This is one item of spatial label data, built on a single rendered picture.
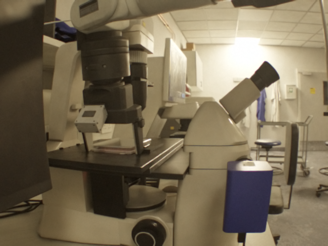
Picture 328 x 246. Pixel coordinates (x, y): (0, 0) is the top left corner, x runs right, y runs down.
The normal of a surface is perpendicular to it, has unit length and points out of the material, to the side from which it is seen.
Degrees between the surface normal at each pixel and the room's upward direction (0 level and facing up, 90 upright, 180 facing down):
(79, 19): 102
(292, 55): 90
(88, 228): 80
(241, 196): 90
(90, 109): 42
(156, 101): 90
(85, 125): 132
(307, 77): 90
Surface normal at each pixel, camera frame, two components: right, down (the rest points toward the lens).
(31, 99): 0.97, -0.06
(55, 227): -0.16, -0.62
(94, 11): -0.51, 0.25
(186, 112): -0.33, -0.10
